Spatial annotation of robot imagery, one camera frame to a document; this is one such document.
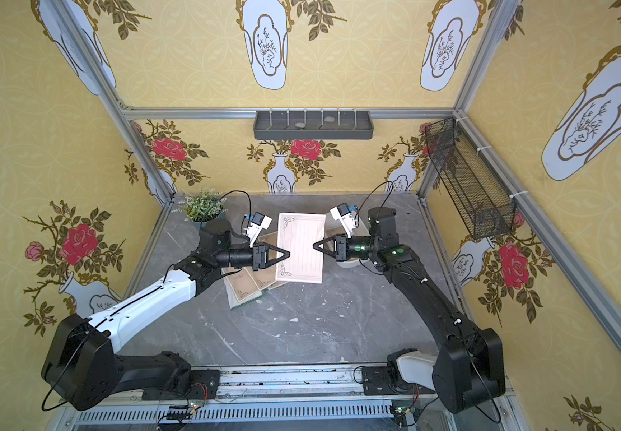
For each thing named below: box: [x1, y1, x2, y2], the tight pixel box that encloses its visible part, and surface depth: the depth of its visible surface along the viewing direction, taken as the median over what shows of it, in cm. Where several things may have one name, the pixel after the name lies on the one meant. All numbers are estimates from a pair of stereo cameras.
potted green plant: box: [170, 187, 228, 224], surface depth 97 cm
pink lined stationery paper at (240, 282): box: [221, 266, 261, 303], surface depth 92 cm
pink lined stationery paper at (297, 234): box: [275, 212, 326, 284], surface depth 73 cm
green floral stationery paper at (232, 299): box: [222, 276, 263, 310], surface depth 92 cm
